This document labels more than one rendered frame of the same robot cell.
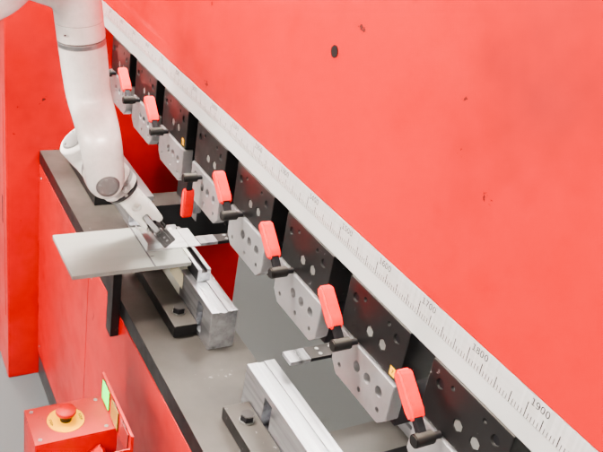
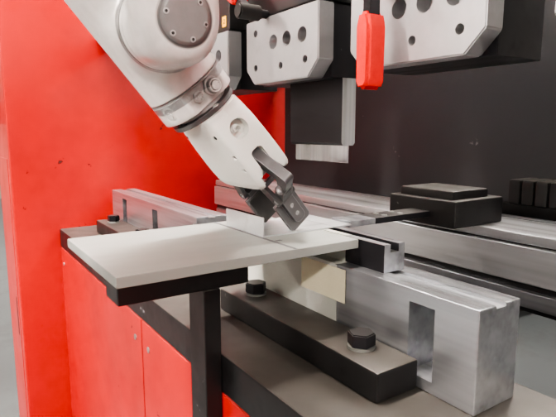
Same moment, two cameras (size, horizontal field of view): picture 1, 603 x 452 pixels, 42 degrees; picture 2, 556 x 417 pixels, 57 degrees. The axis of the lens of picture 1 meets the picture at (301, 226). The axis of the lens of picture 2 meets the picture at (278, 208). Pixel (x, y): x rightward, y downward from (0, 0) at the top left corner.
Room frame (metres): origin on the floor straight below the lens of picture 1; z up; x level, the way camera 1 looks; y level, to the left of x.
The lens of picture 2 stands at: (0.97, 0.33, 1.12)
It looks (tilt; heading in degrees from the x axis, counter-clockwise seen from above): 9 degrees down; 359
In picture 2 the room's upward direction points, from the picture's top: straight up
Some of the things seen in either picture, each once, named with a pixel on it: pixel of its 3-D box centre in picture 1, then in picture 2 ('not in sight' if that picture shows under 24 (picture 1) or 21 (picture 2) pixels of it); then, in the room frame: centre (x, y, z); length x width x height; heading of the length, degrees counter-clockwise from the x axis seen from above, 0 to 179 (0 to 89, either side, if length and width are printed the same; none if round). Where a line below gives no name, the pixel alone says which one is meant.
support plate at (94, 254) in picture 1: (121, 250); (213, 243); (1.51, 0.39, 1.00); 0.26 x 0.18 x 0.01; 123
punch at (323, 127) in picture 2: (189, 192); (320, 122); (1.59, 0.26, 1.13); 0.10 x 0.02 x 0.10; 33
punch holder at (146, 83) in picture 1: (160, 102); (228, 38); (1.78, 0.39, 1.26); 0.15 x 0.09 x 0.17; 33
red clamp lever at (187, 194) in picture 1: (190, 195); (375, 32); (1.42, 0.23, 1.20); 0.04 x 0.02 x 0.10; 123
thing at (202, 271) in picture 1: (187, 253); (333, 240); (1.57, 0.25, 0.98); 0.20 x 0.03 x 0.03; 33
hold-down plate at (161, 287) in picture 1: (162, 293); (300, 328); (1.53, 0.29, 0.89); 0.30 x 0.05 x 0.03; 33
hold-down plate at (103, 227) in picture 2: (90, 178); (127, 235); (2.06, 0.63, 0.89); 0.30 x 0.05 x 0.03; 33
